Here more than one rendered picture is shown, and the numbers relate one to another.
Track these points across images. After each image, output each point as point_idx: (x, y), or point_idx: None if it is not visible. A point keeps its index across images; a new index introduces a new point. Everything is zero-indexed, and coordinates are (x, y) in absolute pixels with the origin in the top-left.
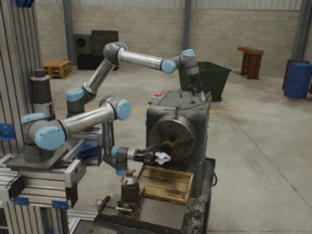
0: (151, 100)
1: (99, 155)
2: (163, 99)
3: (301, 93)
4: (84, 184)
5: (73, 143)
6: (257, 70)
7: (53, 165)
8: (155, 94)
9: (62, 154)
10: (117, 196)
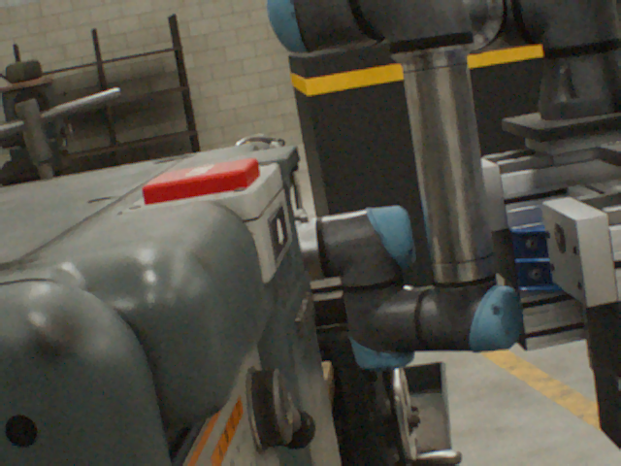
0: (261, 154)
1: (598, 362)
2: (135, 187)
3: None
4: None
5: None
6: None
7: (508, 130)
8: (246, 160)
9: (525, 129)
10: (325, 296)
